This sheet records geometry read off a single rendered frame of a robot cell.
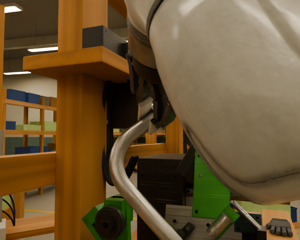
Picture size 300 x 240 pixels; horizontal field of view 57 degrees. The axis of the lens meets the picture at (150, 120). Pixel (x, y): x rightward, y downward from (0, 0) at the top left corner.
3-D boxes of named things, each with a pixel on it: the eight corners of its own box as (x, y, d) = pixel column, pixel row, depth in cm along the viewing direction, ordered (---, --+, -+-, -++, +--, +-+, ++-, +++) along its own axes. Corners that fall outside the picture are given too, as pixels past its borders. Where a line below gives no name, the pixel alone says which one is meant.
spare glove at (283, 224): (265, 221, 137) (265, 216, 137) (289, 224, 133) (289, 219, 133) (265, 235, 118) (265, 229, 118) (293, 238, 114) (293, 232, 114)
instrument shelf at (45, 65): (190, 103, 149) (190, 95, 149) (102, 61, 66) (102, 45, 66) (147, 105, 158) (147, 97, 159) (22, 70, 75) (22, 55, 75)
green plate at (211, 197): (232, 220, 90) (232, 156, 96) (229, 220, 83) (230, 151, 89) (197, 216, 94) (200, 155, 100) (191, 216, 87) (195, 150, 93)
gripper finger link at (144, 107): (140, 106, 53) (138, 103, 53) (139, 122, 59) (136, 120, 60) (153, 98, 54) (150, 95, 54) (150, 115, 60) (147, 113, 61)
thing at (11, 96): (71, 185, 737) (73, 100, 750) (1, 208, 501) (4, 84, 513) (53, 184, 751) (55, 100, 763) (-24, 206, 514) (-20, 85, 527)
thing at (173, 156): (201, 229, 125) (200, 154, 127) (184, 257, 97) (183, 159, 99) (162, 225, 132) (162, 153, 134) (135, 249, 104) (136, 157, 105)
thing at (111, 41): (127, 62, 90) (127, 41, 90) (103, 49, 76) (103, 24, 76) (108, 65, 92) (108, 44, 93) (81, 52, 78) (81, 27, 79)
